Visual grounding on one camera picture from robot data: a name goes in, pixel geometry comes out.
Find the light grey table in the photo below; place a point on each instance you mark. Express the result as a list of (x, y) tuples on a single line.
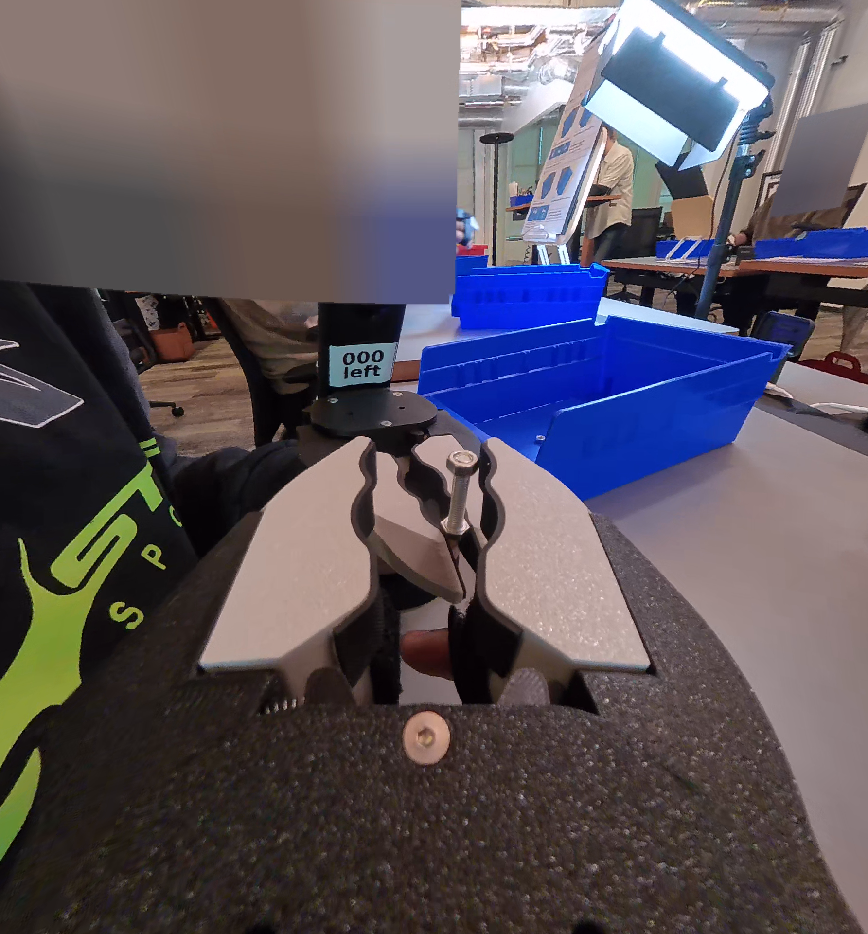
[(419, 328)]

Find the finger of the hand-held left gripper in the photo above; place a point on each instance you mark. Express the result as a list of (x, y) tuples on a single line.
[(419, 554), (434, 460)]

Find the red bag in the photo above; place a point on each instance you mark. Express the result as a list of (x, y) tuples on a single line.
[(842, 368)]

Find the black light stand pole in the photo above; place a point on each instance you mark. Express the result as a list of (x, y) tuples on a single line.
[(725, 219)]

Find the white document stand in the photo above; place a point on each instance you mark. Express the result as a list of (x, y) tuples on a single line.
[(550, 252)]

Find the blue plastic bin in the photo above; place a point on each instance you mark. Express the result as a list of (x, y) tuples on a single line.
[(689, 249), (827, 244), (528, 299), (470, 264), (660, 408)]

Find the cardboard box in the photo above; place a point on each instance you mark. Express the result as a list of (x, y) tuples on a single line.
[(693, 219)]

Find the thin silver bolt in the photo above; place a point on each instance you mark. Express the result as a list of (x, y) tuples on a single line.
[(457, 500)]

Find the black floor lamp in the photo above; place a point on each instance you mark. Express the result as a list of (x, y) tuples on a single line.
[(497, 197)]

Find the wooden office desk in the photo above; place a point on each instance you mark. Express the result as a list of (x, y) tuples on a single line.
[(806, 268)]

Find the black device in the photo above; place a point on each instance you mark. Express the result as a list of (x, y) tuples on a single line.
[(784, 335)]

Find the studio light panel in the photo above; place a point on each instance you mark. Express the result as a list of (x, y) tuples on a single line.
[(682, 80)]

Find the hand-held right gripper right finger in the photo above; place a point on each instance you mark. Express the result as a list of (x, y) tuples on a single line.
[(558, 584)]

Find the brown leather bag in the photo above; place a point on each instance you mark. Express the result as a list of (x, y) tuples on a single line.
[(172, 343)]

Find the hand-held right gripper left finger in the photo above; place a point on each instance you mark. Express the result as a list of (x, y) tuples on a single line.
[(295, 576)]

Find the person's right hand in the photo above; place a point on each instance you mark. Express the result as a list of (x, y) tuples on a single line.
[(425, 651)]

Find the person's left forearm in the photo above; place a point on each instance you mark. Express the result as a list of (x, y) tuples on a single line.
[(237, 489)]

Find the printed instruction sheet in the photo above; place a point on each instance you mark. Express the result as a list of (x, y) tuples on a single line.
[(558, 182)]

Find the black chair base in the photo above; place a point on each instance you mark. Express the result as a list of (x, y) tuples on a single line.
[(164, 407)]

